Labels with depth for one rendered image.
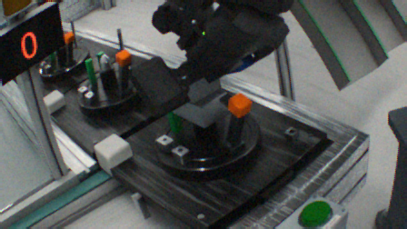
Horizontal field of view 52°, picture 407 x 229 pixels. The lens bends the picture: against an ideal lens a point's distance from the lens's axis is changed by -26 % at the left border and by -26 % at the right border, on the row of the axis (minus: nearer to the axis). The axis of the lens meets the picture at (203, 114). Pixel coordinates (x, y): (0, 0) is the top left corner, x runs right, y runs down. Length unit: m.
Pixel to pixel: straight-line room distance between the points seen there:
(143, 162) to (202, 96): 0.13
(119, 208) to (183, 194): 0.13
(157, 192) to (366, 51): 0.43
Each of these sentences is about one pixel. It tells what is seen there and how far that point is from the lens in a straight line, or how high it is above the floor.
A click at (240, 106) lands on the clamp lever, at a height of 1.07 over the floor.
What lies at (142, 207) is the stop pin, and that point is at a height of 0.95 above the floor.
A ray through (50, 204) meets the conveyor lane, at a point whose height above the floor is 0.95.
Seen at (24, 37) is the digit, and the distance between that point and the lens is 0.63.
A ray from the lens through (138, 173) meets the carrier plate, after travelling 0.72.
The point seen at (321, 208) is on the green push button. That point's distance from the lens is 0.60.
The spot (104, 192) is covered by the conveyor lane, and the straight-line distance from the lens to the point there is 0.77.
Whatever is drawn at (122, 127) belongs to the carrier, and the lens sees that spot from 0.82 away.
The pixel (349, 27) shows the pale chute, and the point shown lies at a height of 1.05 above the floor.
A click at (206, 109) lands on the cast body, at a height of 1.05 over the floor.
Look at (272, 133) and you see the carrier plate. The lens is 0.74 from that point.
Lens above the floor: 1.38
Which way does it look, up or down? 31 degrees down
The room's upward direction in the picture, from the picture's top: 12 degrees counter-clockwise
